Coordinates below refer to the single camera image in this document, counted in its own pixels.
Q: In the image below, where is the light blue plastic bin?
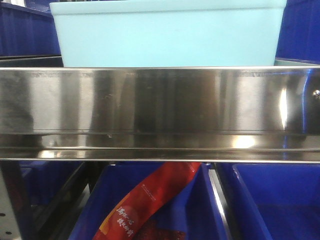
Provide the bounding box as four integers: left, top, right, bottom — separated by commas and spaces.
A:
50, 0, 287, 68

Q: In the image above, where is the dark blue bin lower middle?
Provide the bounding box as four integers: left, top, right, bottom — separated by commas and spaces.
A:
69, 162, 228, 240

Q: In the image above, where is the dark blue bin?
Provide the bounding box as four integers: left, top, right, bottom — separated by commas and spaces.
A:
216, 163, 320, 240
0, 0, 61, 57
69, 162, 228, 240
276, 0, 320, 62

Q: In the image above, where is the dark blue bin lower right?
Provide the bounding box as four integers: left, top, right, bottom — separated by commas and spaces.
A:
216, 163, 320, 240

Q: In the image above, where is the dark blue bin upper left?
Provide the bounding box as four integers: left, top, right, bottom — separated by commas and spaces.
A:
0, 0, 61, 57

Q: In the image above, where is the dark blue bin upper right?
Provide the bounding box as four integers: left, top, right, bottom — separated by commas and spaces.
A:
276, 0, 320, 62

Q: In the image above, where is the red snack bag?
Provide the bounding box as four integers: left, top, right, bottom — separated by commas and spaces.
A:
93, 161, 201, 240

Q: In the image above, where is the stainless steel shelf rack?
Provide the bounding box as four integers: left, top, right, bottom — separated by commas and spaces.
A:
0, 56, 320, 240

